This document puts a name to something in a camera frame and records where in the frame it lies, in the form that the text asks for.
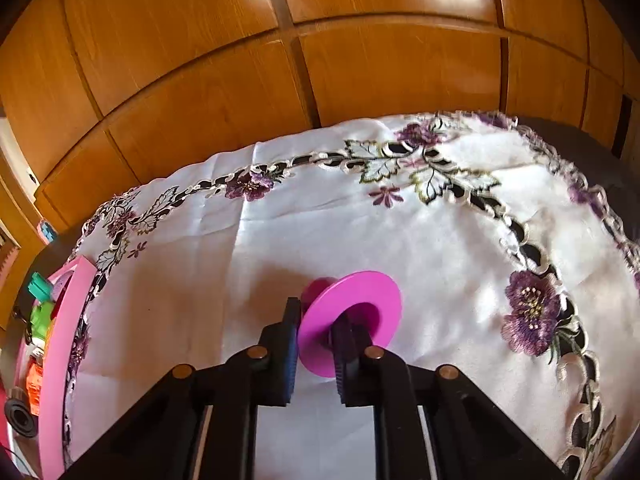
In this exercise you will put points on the green plastic holder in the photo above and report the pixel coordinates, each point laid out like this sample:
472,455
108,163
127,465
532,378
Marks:
39,287

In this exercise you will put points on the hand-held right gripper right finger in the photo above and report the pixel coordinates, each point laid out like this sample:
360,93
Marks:
342,360

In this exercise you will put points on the white and green plug-in device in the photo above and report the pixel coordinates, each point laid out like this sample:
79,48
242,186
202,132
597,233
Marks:
42,315

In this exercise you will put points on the white floral embroidered tablecloth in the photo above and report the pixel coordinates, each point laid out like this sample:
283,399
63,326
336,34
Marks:
350,220

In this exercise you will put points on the grey canister with black lid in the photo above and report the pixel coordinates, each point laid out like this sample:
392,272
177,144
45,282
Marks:
20,417

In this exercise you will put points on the blue and pink panel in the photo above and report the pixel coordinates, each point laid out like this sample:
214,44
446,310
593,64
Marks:
47,230

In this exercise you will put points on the wall shelf with pink edge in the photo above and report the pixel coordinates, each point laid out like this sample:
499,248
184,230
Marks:
7,255

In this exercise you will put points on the magenta plastic spool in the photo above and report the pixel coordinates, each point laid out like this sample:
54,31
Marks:
360,290

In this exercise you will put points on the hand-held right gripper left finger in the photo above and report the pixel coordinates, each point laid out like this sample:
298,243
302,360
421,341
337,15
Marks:
290,355

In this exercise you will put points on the small orange box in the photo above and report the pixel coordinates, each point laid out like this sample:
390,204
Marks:
34,380

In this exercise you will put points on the wooden panelled wardrobe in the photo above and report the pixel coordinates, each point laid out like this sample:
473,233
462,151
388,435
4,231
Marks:
200,85

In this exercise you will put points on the pink cardboard box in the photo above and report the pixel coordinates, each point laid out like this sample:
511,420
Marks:
55,360

